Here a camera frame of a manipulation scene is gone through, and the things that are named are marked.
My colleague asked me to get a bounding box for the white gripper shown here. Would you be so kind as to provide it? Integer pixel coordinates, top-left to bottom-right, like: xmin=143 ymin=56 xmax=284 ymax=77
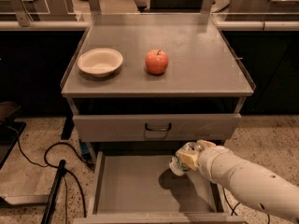
xmin=177 ymin=140 xmax=234 ymax=185

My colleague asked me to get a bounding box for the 7up can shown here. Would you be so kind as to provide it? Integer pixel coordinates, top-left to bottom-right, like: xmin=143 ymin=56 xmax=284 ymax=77
xmin=169 ymin=142 xmax=203 ymax=176

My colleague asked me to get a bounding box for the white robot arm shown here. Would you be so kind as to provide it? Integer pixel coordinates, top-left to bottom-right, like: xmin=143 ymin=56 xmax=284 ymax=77
xmin=169 ymin=140 xmax=299 ymax=224

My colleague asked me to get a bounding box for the closed top drawer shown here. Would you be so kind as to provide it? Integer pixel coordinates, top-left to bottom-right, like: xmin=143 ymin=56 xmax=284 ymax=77
xmin=73 ymin=114 xmax=241 ymax=142

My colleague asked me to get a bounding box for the open middle drawer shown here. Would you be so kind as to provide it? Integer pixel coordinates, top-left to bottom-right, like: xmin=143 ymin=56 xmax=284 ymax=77
xmin=74 ymin=152 xmax=245 ymax=224

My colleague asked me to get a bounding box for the grey drawer cabinet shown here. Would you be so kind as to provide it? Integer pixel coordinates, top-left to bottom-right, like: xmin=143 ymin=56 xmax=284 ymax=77
xmin=59 ymin=12 xmax=257 ymax=224

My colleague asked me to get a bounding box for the red apple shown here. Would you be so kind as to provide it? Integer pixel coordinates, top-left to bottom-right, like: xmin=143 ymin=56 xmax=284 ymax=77
xmin=145 ymin=49 xmax=169 ymax=75

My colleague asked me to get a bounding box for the white paper bowl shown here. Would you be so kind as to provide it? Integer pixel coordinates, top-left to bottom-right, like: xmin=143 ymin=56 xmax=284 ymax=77
xmin=78 ymin=49 xmax=123 ymax=77

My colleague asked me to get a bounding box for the black bar on floor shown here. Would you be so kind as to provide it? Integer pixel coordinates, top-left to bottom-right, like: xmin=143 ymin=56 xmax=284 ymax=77
xmin=41 ymin=160 xmax=65 ymax=224

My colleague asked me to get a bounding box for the black equipment base left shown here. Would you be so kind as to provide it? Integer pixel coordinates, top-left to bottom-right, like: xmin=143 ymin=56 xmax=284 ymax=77
xmin=0 ymin=102 xmax=26 ymax=169

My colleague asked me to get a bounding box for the black drawer handle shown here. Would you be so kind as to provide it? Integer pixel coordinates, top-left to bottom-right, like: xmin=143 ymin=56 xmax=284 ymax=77
xmin=145 ymin=123 xmax=172 ymax=132

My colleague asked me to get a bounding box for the black floor cable left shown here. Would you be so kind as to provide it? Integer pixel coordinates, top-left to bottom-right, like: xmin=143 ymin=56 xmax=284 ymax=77
xmin=6 ymin=125 xmax=95 ymax=224

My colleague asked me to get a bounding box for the white horizontal rail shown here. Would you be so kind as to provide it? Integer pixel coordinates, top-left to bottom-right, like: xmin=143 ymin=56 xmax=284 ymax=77
xmin=0 ymin=21 xmax=299 ymax=31

